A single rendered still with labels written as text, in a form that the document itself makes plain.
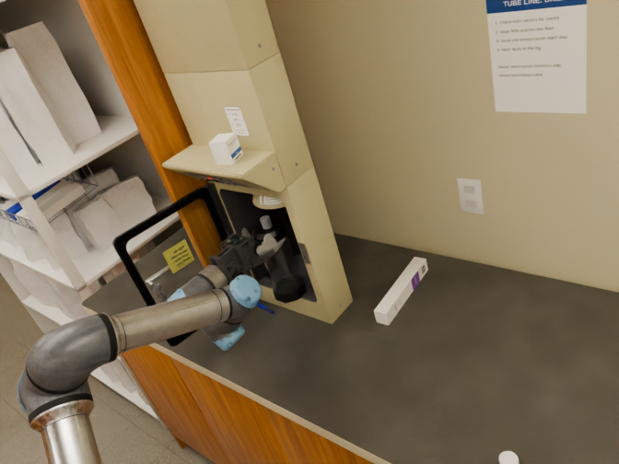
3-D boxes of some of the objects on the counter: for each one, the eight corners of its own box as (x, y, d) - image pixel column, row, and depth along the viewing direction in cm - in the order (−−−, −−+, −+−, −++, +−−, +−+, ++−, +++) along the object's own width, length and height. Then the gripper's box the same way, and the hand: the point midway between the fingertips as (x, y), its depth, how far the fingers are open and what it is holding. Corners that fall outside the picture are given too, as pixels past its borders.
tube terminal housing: (302, 254, 193) (229, 40, 153) (378, 273, 172) (316, 30, 132) (256, 297, 179) (162, 74, 139) (332, 324, 158) (249, 70, 118)
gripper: (232, 265, 133) (286, 220, 145) (192, 253, 143) (245, 212, 155) (243, 292, 137) (294, 246, 149) (204, 279, 147) (254, 237, 159)
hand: (270, 238), depth 153 cm, fingers closed on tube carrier, 9 cm apart
